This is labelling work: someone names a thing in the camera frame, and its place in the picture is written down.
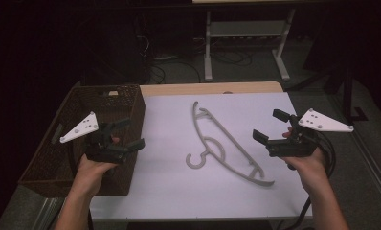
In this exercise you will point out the brown woven basket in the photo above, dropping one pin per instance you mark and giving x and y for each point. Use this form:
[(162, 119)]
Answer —
[(51, 163)]

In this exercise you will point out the grey plastic clothes hanger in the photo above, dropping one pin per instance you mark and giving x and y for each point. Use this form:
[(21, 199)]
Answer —
[(231, 138)]

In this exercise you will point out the person's left hand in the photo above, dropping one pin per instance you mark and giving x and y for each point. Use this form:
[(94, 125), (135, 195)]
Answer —
[(89, 174)]

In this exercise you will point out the person's right hand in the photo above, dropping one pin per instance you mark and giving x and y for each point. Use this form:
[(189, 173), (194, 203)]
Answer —
[(311, 171)]

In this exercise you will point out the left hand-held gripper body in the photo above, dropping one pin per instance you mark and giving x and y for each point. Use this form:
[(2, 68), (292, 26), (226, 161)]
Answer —
[(102, 150)]

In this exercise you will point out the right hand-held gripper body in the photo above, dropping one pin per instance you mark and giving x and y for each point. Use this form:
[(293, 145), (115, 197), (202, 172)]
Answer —
[(300, 147)]

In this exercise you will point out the dark metal stand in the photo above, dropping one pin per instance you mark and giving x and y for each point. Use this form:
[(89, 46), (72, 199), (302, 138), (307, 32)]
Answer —
[(348, 96)]

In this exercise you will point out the white table mat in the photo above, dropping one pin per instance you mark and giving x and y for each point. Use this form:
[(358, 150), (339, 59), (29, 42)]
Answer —
[(166, 191)]

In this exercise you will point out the white power strip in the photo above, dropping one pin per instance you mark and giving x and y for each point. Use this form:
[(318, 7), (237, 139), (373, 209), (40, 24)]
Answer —
[(164, 58)]

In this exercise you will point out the white metal stand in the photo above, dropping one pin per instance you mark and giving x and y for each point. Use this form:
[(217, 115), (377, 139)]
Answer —
[(207, 48)]

